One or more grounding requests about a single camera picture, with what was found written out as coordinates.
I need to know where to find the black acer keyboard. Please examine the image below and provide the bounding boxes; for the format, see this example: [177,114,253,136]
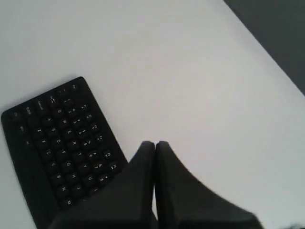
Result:
[1,77,127,229]

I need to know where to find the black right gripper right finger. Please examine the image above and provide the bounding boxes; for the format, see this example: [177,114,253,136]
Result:
[154,141,263,229]

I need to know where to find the grey backdrop cloth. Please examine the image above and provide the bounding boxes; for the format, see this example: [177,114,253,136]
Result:
[225,0,305,97]

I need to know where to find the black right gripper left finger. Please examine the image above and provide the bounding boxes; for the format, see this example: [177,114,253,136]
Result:
[49,141,158,229]

